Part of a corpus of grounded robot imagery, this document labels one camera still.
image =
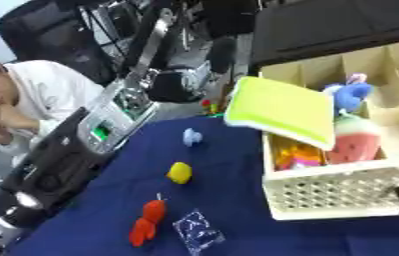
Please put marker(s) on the yellow toy lemon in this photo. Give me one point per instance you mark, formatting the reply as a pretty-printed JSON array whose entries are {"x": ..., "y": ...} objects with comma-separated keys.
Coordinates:
[{"x": 180, "y": 172}]

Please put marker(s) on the yellow-green flat pad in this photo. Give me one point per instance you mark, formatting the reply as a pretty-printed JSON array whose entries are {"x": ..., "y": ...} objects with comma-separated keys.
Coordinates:
[{"x": 281, "y": 110}]

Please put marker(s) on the pale compartment drawer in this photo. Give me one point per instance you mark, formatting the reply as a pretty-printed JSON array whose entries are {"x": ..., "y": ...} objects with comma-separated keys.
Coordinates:
[{"x": 336, "y": 190}]

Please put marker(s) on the black cabinet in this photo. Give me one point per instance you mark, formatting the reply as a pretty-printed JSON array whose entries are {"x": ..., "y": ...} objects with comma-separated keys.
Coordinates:
[{"x": 336, "y": 23}]

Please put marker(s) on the orange-red toy carrot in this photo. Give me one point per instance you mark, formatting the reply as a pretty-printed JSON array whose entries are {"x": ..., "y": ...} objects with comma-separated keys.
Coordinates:
[{"x": 147, "y": 220}]

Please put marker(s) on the watermelon slice soft toy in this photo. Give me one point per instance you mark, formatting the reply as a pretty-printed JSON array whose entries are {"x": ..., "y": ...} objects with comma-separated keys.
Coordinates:
[{"x": 355, "y": 143}]

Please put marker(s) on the orange yellow toy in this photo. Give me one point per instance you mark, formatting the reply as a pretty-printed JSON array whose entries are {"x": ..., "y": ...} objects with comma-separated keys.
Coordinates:
[{"x": 299, "y": 156}]

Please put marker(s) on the person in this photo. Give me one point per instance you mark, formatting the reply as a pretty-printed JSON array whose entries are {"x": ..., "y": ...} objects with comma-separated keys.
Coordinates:
[{"x": 51, "y": 90}]

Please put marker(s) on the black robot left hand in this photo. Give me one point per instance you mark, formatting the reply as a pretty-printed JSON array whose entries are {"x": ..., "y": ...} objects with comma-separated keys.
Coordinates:
[{"x": 170, "y": 86}]

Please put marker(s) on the small red yellow green toy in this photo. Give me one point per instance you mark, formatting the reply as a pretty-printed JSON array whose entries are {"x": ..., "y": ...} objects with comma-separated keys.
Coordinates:
[{"x": 210, "y": 108}]

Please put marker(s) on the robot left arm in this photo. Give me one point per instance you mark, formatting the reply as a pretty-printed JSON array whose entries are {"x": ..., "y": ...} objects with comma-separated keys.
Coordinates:
[{"x": 62, "y": 156}]

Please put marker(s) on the blue soft toy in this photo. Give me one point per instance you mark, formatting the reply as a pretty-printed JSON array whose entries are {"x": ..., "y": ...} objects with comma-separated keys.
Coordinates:
[{"x": 351, "y": 95}]

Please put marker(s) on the clear bag with blue print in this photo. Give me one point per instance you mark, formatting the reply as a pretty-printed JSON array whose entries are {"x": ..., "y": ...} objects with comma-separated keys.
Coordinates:
[{"x": 198, "y": 233}]

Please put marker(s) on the light blue small toy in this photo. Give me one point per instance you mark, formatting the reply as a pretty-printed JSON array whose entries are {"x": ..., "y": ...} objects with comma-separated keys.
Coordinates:
[{"x": 192, "y": 137}]

